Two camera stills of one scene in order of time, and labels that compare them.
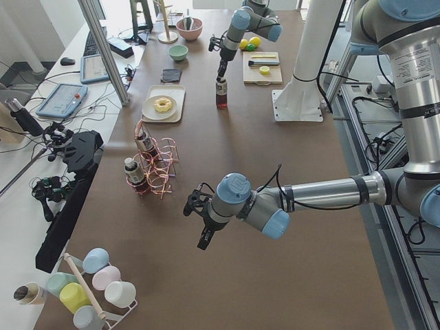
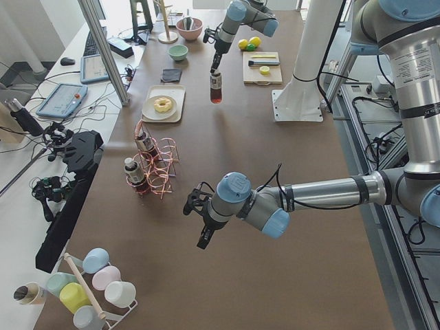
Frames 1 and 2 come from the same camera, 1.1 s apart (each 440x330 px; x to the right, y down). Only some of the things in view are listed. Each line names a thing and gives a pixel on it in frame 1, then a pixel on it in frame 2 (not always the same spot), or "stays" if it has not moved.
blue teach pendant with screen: (63, 100) stays
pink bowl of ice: (190, 27) stays
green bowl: (178, 52) stays
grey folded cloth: (170, 75) stays
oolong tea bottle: (221, 93) -> (216, 88)
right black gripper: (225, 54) -> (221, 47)
